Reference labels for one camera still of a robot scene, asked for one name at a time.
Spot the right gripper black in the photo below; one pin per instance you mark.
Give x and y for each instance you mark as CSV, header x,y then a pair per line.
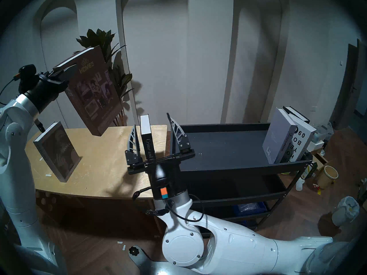
x,y
165,177

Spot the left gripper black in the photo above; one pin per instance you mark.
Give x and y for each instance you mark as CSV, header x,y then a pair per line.
x,y
40,88

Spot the brown Homes book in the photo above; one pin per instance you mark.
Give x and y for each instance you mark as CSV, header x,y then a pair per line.
x,y
94,94

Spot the grey Discontent book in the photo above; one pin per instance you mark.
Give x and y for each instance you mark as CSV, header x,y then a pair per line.
x,y
279,137

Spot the black Century book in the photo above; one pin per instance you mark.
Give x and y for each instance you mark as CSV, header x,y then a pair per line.
x,y
298,112

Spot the white Designhotels Yearbook book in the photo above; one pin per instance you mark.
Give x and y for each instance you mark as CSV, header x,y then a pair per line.
x,y
304,137

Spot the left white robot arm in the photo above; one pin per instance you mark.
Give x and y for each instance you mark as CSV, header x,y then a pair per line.
x,y
17,162

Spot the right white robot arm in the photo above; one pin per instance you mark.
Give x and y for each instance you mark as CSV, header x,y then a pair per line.
x,y
235,245

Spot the wooden display table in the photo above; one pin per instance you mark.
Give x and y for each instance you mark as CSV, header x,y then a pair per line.
x,y
106,165

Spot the black metal shelf cart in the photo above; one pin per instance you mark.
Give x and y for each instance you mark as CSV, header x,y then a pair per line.
x,y
229,151

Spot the black Crime and Punishment book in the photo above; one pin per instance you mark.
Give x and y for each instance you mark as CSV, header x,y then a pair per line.
x,y
147,137

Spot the tall green potted plant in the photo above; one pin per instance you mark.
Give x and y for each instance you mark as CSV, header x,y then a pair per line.
x,y
97,38

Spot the grey Special Issue book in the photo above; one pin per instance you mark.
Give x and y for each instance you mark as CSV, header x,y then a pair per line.
x,y
60,154

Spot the blue plastic bin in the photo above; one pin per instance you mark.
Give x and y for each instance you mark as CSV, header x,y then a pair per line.
x,y
249,208

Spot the small white bottle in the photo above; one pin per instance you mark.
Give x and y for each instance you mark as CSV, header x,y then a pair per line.
x,y
299,184

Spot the green and white carton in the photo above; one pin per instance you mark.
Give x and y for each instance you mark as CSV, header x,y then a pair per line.
x,y
311,170

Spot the brown cardboard box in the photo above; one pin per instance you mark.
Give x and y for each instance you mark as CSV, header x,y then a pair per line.
x,y
321,159

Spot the yellow bucket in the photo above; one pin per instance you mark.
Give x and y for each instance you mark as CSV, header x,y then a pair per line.
x,y
327,177

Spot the white bagged trash bin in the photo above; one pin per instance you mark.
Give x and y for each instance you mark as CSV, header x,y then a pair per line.
x,y
345,210

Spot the dark door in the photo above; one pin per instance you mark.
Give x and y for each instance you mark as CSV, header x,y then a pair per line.
x,y
351,88

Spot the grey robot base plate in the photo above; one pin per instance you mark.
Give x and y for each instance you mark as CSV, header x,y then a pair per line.
x,y
143,263

